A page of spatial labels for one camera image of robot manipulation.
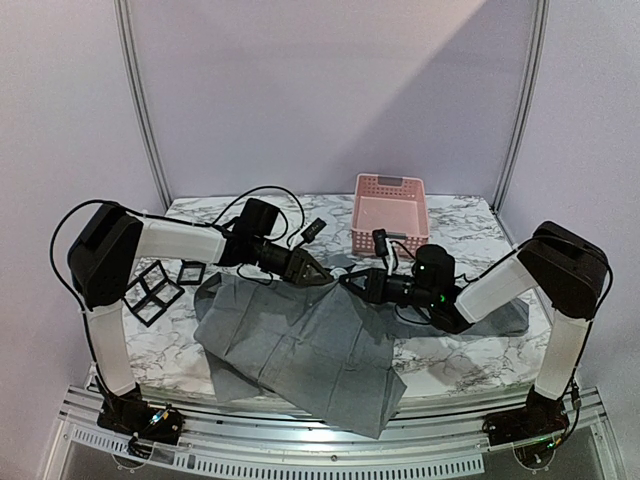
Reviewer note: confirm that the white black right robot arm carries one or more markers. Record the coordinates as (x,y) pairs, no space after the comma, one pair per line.
(574,274)

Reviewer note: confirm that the pink perforated plastic basket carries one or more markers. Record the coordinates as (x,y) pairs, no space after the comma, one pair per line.
(395,204)

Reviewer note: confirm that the black frame display box pair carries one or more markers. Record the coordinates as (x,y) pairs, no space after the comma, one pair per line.
(150,295)

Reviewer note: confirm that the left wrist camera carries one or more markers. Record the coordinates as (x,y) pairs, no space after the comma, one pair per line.
(310,232)

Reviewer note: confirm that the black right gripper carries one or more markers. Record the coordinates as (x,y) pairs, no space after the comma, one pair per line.
(373,285)

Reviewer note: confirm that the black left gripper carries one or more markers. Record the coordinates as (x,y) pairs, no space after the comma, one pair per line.
(298,266)

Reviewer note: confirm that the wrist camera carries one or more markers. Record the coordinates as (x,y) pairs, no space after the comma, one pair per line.
(383,249)
(310,232)

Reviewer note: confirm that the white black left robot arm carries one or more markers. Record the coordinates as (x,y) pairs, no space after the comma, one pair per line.
(102,261)

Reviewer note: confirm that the grey button-up shirt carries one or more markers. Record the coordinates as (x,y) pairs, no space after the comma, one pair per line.
(320,348)

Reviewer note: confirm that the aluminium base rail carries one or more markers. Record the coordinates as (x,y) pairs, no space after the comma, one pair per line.
(440,438)

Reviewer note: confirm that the aluminium corner post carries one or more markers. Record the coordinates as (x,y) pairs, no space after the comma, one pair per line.
(525,101)
(124,22)

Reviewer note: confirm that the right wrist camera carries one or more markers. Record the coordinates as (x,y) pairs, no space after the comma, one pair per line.
(383,249)

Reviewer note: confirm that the left aluminium corner post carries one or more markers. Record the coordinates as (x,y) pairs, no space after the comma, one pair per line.
(124,22)

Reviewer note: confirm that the right aluminium corner post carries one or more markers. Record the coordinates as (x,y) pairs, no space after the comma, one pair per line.
(525,101)

